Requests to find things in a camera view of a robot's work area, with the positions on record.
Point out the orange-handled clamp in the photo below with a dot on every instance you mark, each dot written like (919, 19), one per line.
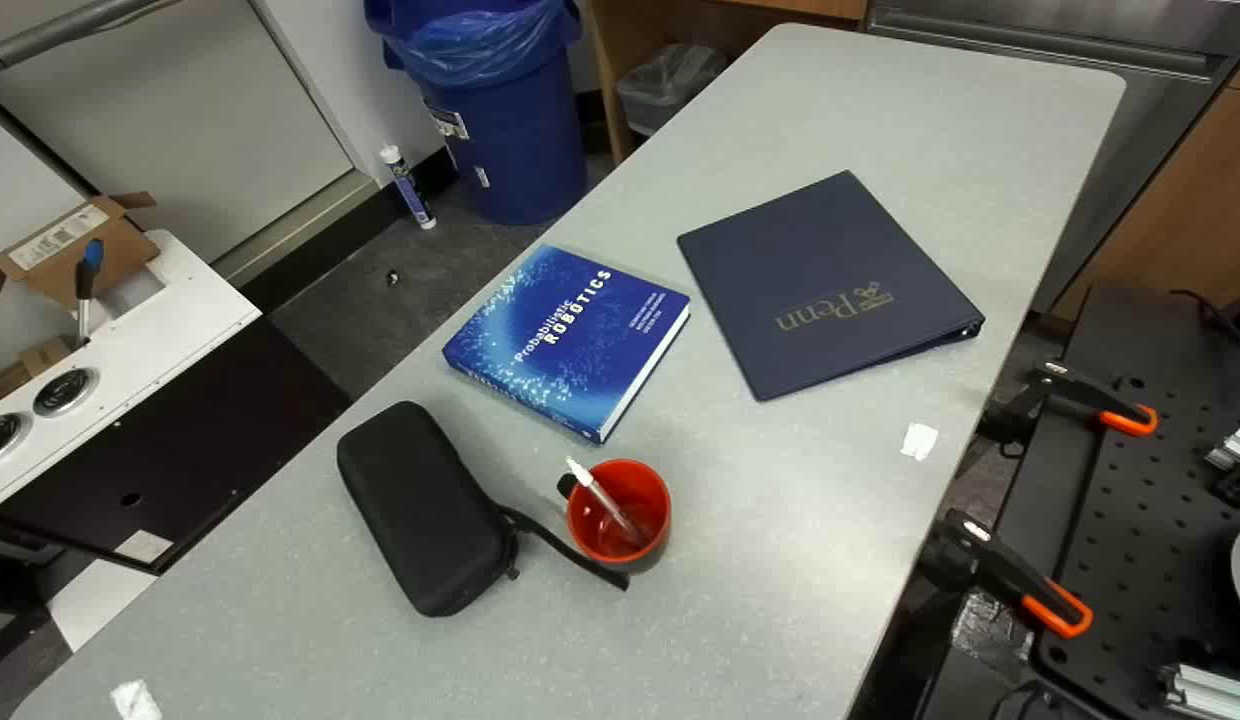
(1108, 411)
(1009, 577)

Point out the open cardboard box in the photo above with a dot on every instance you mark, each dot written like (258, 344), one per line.
(102, 235)

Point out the white side cart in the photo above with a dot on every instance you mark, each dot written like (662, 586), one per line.
(156, 339)

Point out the orange-handled clamp near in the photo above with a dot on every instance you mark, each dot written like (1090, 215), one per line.
(1009, 577)

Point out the blue trash bin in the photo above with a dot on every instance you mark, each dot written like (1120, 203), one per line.
(498, 85)

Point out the red and black mug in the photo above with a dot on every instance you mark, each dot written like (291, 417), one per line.
(643, 498)

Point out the white tape corner piece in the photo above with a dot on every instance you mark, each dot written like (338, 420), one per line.
(133, 700)

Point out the black zippered pouch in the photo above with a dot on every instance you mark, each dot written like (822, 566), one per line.
(441, 538)

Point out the white marker with black cap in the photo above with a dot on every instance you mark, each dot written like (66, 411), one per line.
(603, 498)

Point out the orange-handled clamp far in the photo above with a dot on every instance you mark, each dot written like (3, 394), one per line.
(1108, 411)

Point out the navy Penn binder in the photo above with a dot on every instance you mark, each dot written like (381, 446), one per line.
(816, 285)

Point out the blue robotics textbook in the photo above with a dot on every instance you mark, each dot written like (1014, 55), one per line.
(568, 339)

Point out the black perforated mounting board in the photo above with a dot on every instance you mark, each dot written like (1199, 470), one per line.
(1134, 520)

